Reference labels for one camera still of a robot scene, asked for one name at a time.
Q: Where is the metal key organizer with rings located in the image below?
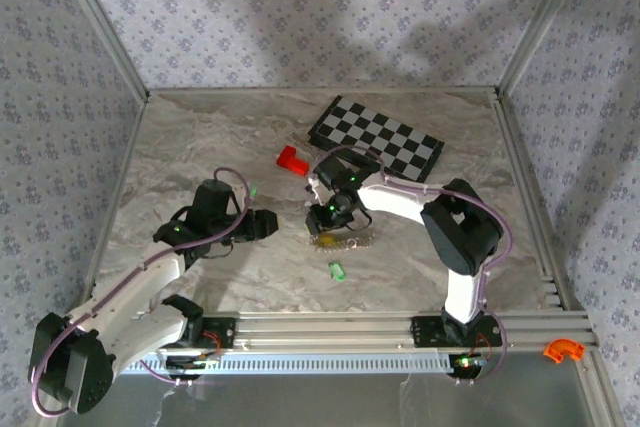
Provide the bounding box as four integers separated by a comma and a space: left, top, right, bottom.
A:
309, 231, 376, 251

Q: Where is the red plastic block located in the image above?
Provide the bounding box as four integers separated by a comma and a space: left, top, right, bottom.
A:
276, 145, 311, 178

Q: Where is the black and white chessboard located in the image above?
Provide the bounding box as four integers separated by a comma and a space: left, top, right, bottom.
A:
306, 94, 445, 186

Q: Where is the controller board with LED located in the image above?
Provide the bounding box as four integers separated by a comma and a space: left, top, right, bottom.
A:
167, 354, 221, 373
449, 352, 489, 378

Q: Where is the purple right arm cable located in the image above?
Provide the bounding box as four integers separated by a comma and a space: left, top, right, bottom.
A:
309, 145, 514, 388

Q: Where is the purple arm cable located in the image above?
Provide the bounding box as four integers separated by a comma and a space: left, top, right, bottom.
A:
29, 166, 251, 418
309, 145, 514, 388

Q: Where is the aluminium front rail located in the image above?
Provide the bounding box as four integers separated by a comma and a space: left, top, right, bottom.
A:
202, 310, 600, 353

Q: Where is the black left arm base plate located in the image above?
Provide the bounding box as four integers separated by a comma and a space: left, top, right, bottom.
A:
164, 316, 236, 349

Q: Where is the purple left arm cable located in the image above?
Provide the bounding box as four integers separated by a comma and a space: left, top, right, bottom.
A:
29, 166, 251, 418

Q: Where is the white slotted cable duct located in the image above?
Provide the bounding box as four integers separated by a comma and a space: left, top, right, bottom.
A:
121, 349, 454, 377

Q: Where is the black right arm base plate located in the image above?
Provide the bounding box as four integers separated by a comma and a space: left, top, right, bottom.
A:
410, 314, 503, 348

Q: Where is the aluminium frame post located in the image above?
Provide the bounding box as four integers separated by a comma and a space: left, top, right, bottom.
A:
497, 0, 597, 97
47, 0, 151, 101

